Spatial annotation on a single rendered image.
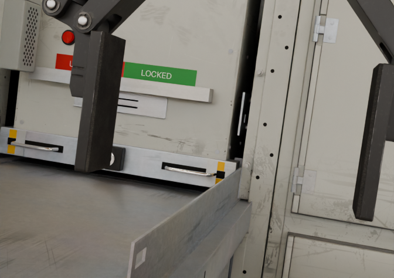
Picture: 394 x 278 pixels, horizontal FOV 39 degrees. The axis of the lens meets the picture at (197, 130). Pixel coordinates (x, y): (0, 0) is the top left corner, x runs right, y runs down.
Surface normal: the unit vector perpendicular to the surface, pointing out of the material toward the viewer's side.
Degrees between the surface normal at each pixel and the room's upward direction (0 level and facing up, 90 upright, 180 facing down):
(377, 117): 90
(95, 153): 90
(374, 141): 90
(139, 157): 90
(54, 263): 0
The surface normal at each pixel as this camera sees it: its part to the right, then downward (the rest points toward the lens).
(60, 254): 0.13, -0.99
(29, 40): 0.97, 0.14
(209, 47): -0.22, 0.04
